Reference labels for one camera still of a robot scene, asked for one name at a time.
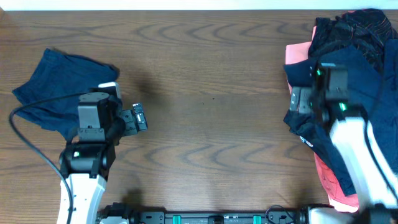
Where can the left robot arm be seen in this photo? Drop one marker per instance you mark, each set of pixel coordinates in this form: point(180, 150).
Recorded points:
point(85, 164)

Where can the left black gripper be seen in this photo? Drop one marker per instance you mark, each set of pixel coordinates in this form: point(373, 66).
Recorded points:
point(130, 127)

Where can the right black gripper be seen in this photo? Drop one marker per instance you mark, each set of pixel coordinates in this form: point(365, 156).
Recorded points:
point(305, 92)

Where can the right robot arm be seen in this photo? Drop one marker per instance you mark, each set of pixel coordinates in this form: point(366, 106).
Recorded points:
point(351, 132)

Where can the black patterned orange-line garment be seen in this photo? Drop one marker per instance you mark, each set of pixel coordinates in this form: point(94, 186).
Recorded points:
point(367, 30)

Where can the coral red garment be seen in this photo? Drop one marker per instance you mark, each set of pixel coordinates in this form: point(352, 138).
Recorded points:
point(296, 53)

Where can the folded dark blue shorts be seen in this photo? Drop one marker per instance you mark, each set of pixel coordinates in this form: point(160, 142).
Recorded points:
point(59, 74)

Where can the dark blue denim shorts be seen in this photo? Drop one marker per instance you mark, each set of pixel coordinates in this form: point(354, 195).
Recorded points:
point(365, 86)

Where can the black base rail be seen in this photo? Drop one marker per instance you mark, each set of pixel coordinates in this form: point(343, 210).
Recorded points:
point(118, 213)

